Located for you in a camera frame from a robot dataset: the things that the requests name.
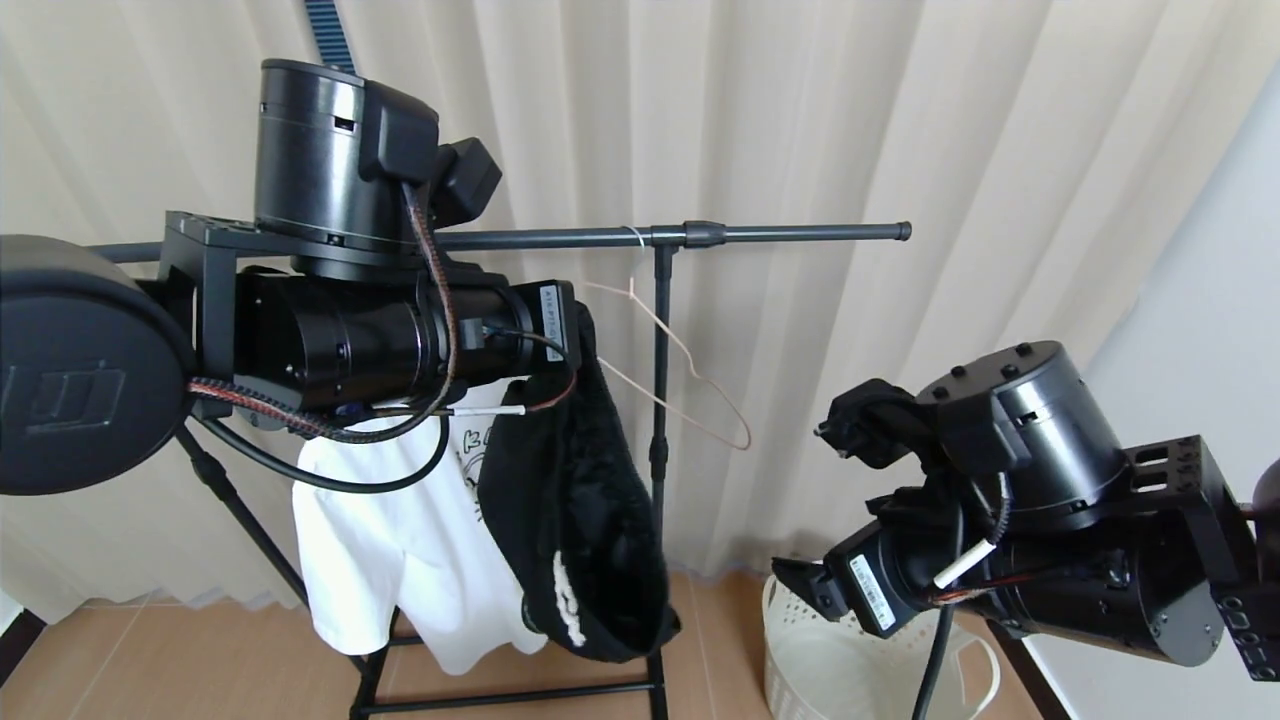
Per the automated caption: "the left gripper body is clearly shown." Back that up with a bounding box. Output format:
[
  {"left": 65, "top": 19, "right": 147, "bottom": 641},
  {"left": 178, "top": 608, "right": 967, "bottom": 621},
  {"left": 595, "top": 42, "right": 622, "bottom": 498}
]
[{"left": 235, "top": 268, "right": 583, "bottom": 413}]

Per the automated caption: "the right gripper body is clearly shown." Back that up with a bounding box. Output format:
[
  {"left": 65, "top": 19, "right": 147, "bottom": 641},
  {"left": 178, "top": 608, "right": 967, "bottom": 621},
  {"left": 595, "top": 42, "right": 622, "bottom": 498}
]
[{"left": 770, "top": 500, "right": 1226, "bottom": 668}]

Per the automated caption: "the white printed t-shirt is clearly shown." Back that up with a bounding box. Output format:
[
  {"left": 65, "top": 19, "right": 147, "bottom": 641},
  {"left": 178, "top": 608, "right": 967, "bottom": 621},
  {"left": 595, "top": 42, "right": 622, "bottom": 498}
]
[{"left": 292, "top": 405, "right": 549, "bottom": 676}]

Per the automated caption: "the pink clothes hanger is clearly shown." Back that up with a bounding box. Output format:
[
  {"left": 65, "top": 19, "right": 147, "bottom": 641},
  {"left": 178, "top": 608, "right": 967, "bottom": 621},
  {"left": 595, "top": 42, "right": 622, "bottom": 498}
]
[{"left": 583, "top": 224, "right": 753, "bottom": 453}]

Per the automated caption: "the black garment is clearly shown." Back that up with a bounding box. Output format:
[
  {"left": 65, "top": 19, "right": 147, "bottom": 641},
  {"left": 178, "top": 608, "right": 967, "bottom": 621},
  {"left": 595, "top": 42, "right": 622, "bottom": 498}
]
[{"left": 477, "top": 300, "right": 683, "bottom": 664}]

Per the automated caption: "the white laundry basket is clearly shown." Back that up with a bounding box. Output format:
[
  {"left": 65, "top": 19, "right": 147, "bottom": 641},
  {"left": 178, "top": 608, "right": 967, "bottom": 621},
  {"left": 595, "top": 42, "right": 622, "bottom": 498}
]
[{"left": 762, "top": 575, "right": 1001, "bottom": 720}]

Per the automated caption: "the black clothes rack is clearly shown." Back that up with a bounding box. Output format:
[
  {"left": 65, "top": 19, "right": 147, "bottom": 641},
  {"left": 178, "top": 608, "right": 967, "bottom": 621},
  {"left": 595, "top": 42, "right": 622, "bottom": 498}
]
[{"left": 85, "top": 220, "right": 913, "bottom": 720}]

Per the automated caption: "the beige curtain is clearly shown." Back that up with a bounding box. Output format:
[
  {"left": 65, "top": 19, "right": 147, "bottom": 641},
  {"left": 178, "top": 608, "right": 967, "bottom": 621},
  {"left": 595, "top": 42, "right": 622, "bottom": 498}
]
[
  {"left": 330, "top": 0, "right": 1280, "bottom": 586},
  {"left": 0, "top": 0, "right": 346, "bottom": 626}
]

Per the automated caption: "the window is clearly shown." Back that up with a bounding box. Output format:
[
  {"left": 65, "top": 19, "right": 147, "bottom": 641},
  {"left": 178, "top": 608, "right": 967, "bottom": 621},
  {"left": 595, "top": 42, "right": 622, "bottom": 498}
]
[{"left": 303, "top": 0, "right": 358, "bottom": 76}]

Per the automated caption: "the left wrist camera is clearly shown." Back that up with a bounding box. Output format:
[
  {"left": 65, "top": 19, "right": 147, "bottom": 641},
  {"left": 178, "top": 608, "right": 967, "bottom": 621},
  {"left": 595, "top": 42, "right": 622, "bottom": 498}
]
[{"left": 432, "top": 138, "right": 503, "bottom": 229}]

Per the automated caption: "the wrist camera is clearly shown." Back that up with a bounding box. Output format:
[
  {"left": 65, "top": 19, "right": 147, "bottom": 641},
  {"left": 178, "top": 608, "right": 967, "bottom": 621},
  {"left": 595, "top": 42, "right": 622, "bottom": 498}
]
[
  {"left": 432, "top": 138, "right": 503, "bottom": 229},
  {"left": 815, "top": 378, "right": 941, "bottom": 471}
]

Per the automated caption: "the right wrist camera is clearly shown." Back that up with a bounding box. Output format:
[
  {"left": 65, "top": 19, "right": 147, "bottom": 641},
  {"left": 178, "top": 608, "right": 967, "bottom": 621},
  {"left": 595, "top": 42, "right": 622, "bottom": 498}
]
[{"left": 815, "top": 378, "right": 941, "bottom": 471}]

